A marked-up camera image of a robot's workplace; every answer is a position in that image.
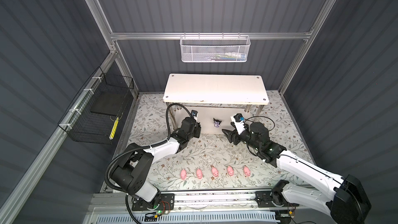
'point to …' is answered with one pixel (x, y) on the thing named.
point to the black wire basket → (93, 116)
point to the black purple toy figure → (216, 123)
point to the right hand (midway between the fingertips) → (229, 127)
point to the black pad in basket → (108, 101)
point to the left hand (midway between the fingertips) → (197, 124)
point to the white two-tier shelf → (216, 97)
